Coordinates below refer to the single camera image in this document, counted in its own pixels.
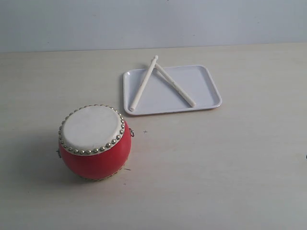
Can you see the white drumstick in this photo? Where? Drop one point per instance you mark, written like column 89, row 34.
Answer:
column 143, row 83
column 175, row 85

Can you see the red small drum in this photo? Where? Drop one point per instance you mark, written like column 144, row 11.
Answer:
column 94, row 141

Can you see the white rectangular tray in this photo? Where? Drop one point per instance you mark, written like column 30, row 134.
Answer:
column 159, row 97

